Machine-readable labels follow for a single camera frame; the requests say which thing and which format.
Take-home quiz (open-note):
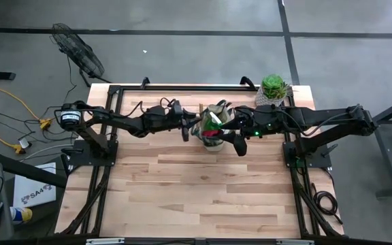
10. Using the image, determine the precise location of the black floor fan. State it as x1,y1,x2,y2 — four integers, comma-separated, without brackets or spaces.
49,22,112,88

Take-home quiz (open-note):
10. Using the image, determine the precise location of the beige green gardening bag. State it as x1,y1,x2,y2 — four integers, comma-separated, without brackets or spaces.
191,99,236,152

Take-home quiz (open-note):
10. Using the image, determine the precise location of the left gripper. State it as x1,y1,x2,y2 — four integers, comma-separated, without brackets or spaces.
164,100,202,143

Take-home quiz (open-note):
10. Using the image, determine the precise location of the small yellow blue object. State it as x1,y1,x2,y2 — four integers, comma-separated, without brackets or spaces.
10,206,33,225

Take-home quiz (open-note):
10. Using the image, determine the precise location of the white printed cardboard box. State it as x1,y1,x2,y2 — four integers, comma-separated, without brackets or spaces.
12,162,57,208

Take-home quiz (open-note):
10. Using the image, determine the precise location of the black coiled cable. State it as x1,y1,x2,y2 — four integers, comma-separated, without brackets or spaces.
310,182,343,225

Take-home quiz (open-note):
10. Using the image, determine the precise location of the green spray bottle white head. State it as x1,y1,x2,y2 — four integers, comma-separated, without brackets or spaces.
203,111,225,133

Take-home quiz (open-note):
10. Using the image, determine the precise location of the black metal desk frame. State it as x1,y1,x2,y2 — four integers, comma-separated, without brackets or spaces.
359,93,392,198

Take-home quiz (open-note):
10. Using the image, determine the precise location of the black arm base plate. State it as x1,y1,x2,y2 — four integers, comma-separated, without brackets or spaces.
61,139,119,167
282,141,333,170

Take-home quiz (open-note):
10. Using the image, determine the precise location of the yellow extension cable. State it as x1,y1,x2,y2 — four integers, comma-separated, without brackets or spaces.
0,65,52,154

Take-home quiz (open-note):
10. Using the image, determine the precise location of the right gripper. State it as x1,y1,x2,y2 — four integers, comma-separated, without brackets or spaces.
221,105,275,157

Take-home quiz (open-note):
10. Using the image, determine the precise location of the succulent in white patterned pot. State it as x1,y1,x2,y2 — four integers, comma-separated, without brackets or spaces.
254,73,292,108

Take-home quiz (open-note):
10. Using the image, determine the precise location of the black metal rig frame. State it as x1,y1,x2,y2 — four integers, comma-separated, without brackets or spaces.
54,84,346,245

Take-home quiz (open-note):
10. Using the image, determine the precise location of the black slanted desk beam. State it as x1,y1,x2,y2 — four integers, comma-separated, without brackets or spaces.
0,148,68,189

